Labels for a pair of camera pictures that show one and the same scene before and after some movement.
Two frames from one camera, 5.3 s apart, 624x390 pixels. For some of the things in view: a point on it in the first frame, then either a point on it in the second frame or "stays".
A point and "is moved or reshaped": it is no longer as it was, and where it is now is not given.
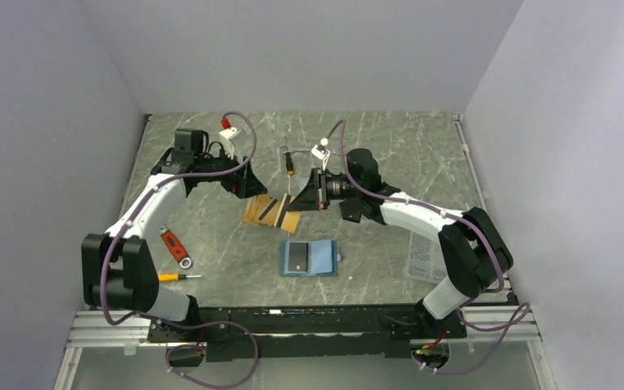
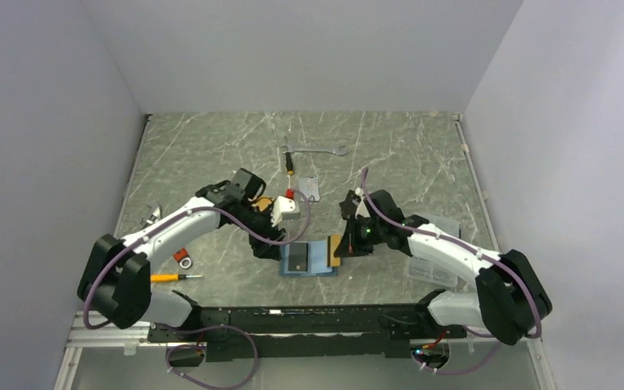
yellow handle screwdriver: (167, 277) stays
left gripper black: (244, 184) -> (263, 249)
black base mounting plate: (335, 331) stays
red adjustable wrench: (176, 249) stays
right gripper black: (314, 196) -> (349, 244)
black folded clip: (352, 210) stays
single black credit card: (297, 257) stays
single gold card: (287, 220) is moved or reshaped
